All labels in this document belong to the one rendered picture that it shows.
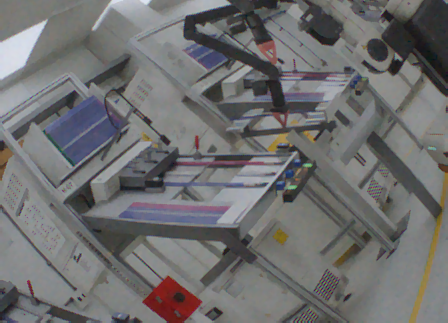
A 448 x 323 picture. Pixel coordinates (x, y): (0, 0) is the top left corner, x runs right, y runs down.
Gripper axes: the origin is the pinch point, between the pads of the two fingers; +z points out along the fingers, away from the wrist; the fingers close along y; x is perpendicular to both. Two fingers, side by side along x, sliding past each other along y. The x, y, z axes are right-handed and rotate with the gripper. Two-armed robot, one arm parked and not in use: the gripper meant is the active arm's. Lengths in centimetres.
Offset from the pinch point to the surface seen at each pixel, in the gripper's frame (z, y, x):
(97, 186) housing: 3, 52, -66
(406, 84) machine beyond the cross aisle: 104, -426, 8
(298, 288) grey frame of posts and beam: 36, 77, 26
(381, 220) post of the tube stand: 60, -19, 40
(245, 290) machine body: 48, 59, -4
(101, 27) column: -27, -267, -265
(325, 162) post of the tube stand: 26.2, -20.6, 10.1
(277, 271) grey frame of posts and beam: 27, 76, 18
